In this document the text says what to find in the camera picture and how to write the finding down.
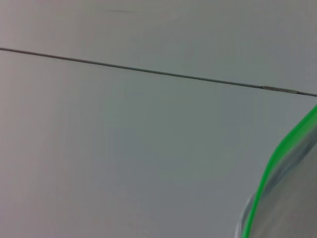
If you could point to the translucent green-zip document bag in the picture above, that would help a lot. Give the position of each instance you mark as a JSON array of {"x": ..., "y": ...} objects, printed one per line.
[{"x": 292, "y": 186}]

